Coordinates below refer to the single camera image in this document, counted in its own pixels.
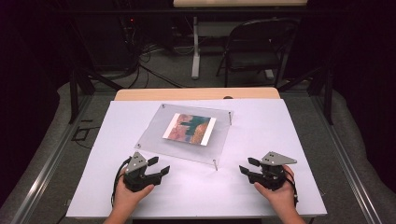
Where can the black horizontal frame bar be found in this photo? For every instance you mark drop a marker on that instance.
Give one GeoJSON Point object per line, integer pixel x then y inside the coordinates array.
{"type": "Point", "coordinates": [124, 11]}

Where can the person's right hand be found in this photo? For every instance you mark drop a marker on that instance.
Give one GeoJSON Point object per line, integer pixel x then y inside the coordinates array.
{"type": "Point", "coordinates": [280, 196]}

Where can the white table cover board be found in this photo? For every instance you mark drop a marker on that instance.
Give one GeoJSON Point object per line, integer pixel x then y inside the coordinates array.
{"type": "Point", "coordinates": [249, 193]}

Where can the black folding chair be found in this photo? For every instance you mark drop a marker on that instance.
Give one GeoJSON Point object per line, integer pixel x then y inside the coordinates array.
{"type": "Point", "coordinates": [258, 59]}

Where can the colourful photo print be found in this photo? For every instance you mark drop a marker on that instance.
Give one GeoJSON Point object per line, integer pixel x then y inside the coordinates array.
{"type": "Point", "coordinates": [190, 129]}

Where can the dark equipment cabinet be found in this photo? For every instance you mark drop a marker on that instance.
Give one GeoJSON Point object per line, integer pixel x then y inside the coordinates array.
{"type": "Point", "coordinates": [102, 40]}

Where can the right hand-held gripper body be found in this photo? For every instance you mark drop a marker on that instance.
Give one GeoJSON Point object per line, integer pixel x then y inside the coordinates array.
{"type": "Point", "coordinates": [271, 177]}

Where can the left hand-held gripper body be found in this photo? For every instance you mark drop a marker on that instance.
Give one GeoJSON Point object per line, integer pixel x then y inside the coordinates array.
{"type": "Point", "coordinates": [136, 179]}

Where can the aluminium floor rail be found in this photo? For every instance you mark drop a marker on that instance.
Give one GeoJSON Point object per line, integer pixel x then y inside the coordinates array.
{"type": "Point", "coordinates": [46, 169]}
{"type": "Point", "coordinates": [344, 161]}

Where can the person's left hand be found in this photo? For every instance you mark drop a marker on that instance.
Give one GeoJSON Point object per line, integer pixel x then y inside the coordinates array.
{"type": "Point", "coordinates": [127, 196]}

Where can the black metal stand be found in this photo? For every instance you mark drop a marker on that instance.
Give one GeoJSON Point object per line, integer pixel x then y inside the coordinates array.
{"type": "Point", "coordinates": [74, 93]}
{"type": "Point", "coordinates": [327, 93]}

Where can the clear acrylic photo frame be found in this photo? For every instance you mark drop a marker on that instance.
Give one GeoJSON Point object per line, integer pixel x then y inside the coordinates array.
{"type": "Point", "coordinates": [155, 140]}

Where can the desk with white legs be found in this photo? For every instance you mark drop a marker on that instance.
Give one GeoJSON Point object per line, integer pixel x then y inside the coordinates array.
{"type": "Point", "coordinates": [195, 46]}

